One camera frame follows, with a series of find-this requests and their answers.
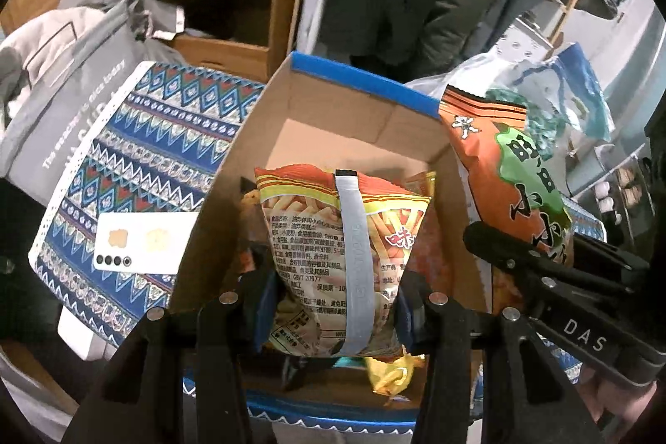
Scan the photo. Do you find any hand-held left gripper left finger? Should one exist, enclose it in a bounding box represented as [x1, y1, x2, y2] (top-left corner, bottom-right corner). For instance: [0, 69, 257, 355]
[62, 264, 284, 444]

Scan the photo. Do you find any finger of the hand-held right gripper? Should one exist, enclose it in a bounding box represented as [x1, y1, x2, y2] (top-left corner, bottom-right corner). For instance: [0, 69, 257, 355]
[572, 236, 654, 270]
[463, 221, 633, 315]

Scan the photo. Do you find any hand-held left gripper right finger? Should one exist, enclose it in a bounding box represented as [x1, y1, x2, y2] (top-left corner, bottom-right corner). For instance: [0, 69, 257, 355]
[393, 270, 589, 444]

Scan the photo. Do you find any long yellow snack pack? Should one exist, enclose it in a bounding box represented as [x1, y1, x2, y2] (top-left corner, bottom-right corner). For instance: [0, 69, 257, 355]
[364, 353, 417, 397]

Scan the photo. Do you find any orange snack bag green patch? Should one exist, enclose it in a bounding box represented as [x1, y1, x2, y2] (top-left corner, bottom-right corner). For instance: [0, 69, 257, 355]
[440, 85, 576, 320]

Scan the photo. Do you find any orange yellow stick snack bag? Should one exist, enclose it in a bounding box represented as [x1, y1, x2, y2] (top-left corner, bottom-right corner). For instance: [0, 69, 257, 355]
[254, 166, 435, 359]

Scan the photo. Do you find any blue cardboard box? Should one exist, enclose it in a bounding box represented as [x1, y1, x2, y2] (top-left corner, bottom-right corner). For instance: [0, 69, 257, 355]
[169, 51, 492, 424]

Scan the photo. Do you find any person's right hand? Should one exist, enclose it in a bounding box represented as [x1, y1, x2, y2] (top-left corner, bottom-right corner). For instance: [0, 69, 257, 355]
[575, 363, 659, 444]

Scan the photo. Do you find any metal shelf rack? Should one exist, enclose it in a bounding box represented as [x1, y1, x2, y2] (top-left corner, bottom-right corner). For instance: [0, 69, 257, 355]
[567, 153, 654, 239]

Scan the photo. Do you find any white card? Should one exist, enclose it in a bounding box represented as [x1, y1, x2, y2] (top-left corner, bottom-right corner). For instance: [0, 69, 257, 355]
[92, 212, 201, 275]

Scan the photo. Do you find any clear plastic bag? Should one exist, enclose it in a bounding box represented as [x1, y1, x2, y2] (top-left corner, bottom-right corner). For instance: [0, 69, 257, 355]
[486, 42, 616, 159]

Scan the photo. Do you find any white plastic bag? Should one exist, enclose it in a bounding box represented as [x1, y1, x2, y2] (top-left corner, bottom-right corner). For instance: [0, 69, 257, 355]
[406, 53, 526, 104]

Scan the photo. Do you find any blue patterned tablecloth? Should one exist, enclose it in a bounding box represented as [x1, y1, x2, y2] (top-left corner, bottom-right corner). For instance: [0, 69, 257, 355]
[28, 62, 607, 432]

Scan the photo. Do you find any grey tote bag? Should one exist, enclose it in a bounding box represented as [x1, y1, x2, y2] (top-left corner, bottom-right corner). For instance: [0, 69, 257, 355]
[0, 0, 180, 208]

